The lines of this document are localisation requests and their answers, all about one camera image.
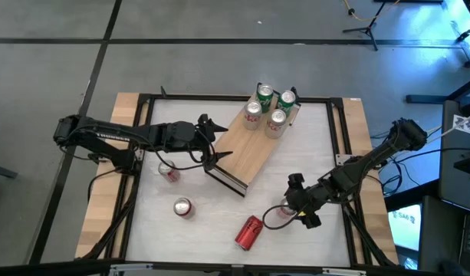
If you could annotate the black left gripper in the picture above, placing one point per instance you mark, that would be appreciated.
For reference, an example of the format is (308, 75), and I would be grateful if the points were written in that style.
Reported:
(181, 136)

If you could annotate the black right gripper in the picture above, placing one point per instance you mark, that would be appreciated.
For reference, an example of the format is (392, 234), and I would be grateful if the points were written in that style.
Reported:
(311, 195)

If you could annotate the silver Diet Coke can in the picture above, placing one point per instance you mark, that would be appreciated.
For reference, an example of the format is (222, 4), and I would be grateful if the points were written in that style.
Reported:
(276, 119)
(252, 111)

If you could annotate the red Coke Zero can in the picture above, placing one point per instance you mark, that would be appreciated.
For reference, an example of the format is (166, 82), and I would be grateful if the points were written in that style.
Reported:
(183, 207)
(249, 233)

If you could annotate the green Sprite can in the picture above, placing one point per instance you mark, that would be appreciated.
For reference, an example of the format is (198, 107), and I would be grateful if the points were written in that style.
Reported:
(287, 98)
(264, 92)

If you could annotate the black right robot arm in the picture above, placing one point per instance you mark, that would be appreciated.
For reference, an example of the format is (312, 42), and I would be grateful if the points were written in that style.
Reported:
(357, 168)

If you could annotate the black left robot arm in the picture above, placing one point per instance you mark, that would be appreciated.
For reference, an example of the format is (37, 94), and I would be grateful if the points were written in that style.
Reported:
(104, 136)

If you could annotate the silver mounting plate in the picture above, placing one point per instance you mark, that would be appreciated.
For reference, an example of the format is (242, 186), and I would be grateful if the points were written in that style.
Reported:
(140, 155)
(342, 159)

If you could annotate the monitor screen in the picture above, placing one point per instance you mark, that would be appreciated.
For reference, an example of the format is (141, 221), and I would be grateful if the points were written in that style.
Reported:
(405, 230)

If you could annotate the black computer cabinet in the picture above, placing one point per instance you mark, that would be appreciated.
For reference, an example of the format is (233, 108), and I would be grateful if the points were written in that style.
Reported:
(441, 237)

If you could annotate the black desk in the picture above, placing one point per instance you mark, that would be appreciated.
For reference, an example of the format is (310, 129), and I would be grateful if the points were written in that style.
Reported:
(457, 172)

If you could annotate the black metal stand base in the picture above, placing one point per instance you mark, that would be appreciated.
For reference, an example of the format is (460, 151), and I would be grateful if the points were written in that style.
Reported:
(426, 99)

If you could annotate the white printed marker card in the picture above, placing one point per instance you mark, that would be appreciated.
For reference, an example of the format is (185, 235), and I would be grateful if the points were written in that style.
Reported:
(466, 124)

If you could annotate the black tripod stand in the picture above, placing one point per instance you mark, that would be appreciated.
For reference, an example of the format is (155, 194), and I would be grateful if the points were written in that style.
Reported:
(369, 28)

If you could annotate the black stand foot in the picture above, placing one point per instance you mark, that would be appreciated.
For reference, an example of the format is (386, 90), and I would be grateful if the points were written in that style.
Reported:
(2, 170)

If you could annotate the wooden shelf with black frame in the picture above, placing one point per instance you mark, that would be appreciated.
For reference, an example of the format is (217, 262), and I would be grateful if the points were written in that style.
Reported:
(250, 153)

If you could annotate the black aluminium table frame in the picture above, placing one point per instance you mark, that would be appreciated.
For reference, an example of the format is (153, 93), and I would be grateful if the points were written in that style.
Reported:
(200, 96)

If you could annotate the silver corner bracket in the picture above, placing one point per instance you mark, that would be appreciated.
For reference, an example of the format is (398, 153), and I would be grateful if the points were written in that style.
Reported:
(344, 271)
(125, 269)

